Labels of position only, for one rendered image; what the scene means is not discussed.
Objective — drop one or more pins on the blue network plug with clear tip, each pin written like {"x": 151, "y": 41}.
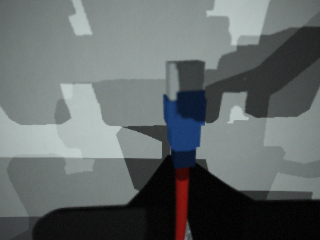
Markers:
{"x": 184, "y": 106}

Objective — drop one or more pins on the grey panel with gear-shaped reliefs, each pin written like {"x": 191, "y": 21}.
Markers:
{"x": 20, "y": 228}

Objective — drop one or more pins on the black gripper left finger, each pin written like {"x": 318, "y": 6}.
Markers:
{"x": 145, "y": 219}

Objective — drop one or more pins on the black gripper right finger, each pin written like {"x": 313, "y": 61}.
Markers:
{"x": 217, "y": 211}

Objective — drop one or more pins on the red cable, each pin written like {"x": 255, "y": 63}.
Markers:
{"x": 182, "y": 186}

